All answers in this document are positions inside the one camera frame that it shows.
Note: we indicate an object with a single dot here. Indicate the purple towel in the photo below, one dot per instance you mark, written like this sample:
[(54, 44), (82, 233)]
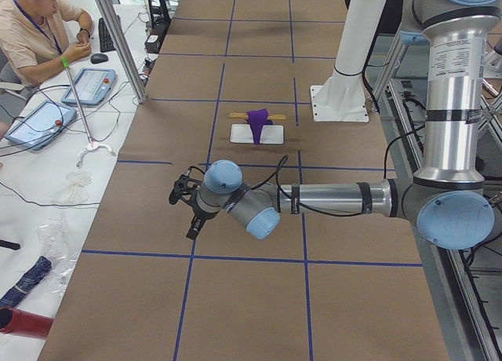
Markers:
[(257, 119)]

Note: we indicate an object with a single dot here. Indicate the seated person beige shirt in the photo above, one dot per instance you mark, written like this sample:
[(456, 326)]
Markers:
[(38, 35)]

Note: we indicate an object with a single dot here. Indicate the white crumpled cloth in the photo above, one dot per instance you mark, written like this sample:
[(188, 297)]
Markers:
[(73, 190)]

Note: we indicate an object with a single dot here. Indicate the right wooden rack rod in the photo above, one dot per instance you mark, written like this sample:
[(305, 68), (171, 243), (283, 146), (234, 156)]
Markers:
[(237, 115)]

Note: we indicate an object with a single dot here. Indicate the folded dark blue umbrella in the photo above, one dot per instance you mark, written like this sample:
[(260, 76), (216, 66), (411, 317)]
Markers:
[(28, 281)]

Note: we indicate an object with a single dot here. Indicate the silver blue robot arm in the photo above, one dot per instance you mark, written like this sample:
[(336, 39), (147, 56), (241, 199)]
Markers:
[(392, 180)]

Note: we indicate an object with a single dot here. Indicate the metal reacher grabber stick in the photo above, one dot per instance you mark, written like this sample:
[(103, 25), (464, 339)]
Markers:
[(93, 144)]

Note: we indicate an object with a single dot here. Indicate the black computer mouse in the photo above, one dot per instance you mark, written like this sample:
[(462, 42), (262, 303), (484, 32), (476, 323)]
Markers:
[(98, 58)]

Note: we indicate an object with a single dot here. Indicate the teach pendant tablet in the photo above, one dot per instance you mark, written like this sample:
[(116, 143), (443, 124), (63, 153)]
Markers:
[(41, 126), (92, 84)]

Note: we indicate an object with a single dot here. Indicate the aluminium frame rack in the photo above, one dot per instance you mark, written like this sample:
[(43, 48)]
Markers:
[(465, 284)]

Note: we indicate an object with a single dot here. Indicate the black keyboard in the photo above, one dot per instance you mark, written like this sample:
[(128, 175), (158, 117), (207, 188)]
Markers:
[(106, 43)]

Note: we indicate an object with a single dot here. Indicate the white towel rack base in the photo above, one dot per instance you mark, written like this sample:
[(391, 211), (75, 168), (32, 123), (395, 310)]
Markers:
[(270, 134)]

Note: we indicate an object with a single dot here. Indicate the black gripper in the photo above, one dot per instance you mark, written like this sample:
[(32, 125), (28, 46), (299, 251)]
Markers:
[(202, 212)]

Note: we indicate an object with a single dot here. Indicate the lower teach pendant tablet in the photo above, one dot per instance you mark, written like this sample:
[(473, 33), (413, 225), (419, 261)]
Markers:
[(41, 126)]

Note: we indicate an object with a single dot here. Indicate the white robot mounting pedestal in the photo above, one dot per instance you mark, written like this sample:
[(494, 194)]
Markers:
[(341, 98)]

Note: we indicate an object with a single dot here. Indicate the clear plastic bag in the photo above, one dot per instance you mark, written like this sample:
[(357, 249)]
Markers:
[(57, 248)]

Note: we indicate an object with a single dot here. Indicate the aluminium frame post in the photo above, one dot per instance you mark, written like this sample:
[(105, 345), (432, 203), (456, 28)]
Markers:
[(109, 15)]

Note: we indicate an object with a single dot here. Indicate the red cylinder tube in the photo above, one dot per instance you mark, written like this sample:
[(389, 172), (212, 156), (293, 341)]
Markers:
[(24, 324)]

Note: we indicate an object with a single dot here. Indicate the upper teach pendant tablet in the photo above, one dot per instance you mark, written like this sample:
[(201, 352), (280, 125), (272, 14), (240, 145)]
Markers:
[(92, 84)]

